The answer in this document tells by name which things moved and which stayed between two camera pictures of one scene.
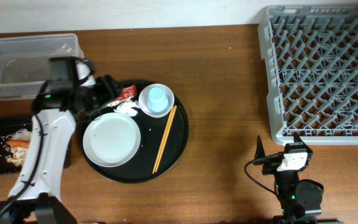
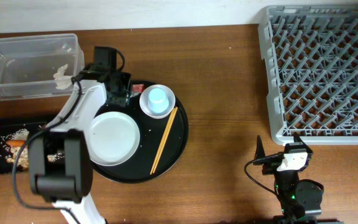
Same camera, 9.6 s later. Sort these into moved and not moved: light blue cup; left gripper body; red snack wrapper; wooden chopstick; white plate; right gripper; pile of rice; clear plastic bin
Moved: red snack wrapper; left gripper body
Not moved: white plate; wooden chopstick; light blue cup; clear plastic bin; pile of rice; right gripper
